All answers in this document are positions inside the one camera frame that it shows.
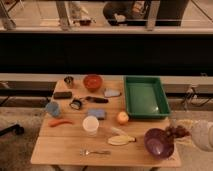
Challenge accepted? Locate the dark red grape bunch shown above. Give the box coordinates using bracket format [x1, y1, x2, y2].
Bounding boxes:
[165, 125, 190, 139]

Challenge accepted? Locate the blue sponge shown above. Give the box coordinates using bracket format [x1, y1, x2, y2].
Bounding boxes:
[87, 109, 106, 120]

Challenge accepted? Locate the grey white cloth piece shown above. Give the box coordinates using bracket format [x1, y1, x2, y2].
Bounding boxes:
[104, 89, 121, 98]

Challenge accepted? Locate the orange carrot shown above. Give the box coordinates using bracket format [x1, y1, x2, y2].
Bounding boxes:
[48, 119, 73, 127]

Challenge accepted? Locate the white plastic cup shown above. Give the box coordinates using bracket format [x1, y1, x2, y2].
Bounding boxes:
[82, 116, 99, 136]

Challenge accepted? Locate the small metal cup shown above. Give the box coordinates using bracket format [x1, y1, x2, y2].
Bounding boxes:
[64, 76, 74, 88]

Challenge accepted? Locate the black rectangular block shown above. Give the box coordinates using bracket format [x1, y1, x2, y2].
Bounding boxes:
[53, 91, 72, 99]

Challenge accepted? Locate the green plastic tray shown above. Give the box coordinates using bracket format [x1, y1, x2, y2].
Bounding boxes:
[124, 76, 171, 119]

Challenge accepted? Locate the black round measuring tape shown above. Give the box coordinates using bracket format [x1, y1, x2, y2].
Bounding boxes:
[69, 98, 82, 110]

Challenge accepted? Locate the black handled knife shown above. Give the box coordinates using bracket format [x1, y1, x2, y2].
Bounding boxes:
[85, 96, 109, 103]

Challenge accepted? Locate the silver fork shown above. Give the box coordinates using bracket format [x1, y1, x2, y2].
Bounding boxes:
[80, 149, 111, 156]

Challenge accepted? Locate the purple bowl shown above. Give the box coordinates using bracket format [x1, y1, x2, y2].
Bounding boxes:
[144, 128, 174, 159]

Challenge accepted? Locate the wooden table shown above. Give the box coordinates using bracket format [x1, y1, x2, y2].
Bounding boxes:
[30, 78, 183, 168]

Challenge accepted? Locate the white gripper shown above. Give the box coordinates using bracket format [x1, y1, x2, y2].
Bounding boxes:
[189, 120, 211, 152]

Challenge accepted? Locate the red bowl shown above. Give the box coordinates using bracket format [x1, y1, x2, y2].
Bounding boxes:
[83, 74, 103, 92]

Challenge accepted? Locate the yellow banana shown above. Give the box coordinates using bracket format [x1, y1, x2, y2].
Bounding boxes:
[108, 135, 136, 146]

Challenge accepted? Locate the blue plastic cup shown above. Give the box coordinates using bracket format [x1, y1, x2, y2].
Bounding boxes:
[45, 102, 60, 117]

